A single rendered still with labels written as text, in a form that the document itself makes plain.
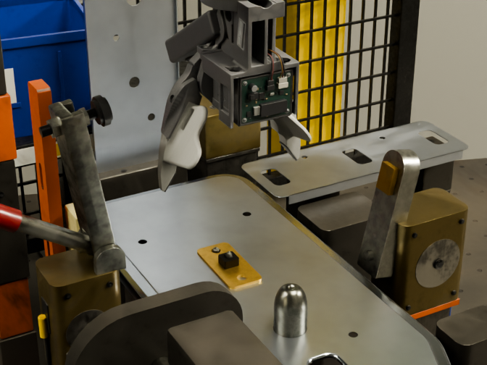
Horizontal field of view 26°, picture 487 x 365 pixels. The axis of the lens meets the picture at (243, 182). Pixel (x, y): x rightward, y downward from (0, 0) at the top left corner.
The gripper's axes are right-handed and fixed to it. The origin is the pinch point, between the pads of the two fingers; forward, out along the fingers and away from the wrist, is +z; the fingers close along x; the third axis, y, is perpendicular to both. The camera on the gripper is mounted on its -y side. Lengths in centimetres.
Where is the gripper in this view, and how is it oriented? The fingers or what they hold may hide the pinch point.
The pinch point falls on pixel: (227, 173)
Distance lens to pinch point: 105.7
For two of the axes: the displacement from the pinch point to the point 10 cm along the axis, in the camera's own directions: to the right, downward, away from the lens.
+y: 4.7, 4.2, -7.8
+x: 8.8, -2.1, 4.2
